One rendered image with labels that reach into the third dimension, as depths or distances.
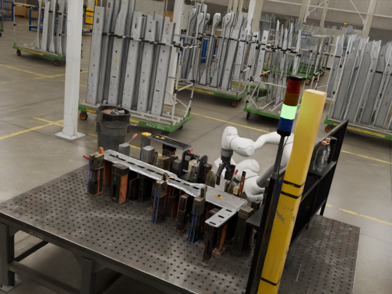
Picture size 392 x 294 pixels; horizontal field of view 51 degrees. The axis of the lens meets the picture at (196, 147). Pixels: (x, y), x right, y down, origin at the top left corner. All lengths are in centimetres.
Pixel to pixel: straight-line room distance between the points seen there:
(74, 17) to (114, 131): 181
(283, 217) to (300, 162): 34
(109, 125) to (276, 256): 392
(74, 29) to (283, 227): 498
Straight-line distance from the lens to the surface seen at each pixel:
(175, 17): 957
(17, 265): 362
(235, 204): 306
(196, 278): 276
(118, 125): 592
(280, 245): 244
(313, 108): 216
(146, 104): 763
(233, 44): 1070
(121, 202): 346
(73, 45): 666
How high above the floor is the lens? 234
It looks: 19 degrees down
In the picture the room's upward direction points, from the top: 9 degrees clockwise
